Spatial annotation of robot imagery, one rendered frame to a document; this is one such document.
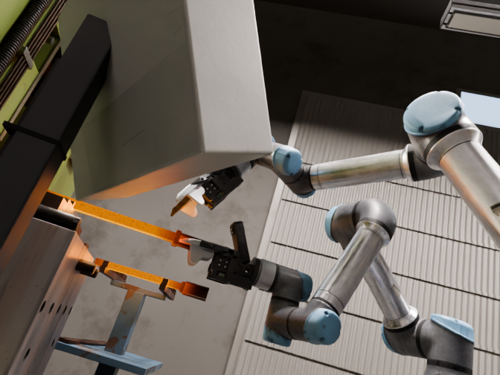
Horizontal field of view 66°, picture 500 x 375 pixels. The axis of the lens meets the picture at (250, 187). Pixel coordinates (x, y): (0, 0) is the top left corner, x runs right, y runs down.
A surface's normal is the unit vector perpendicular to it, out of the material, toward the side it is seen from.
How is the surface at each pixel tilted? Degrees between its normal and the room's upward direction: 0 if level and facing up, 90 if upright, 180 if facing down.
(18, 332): 90
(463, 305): 90
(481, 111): 90
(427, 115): 83
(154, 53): 120
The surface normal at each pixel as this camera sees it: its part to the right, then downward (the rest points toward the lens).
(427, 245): -0.04, -0.41
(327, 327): 0.53, -0.20
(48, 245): 0.27, -0.32
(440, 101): -0.54, -0.57
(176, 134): -0.76, 0.05
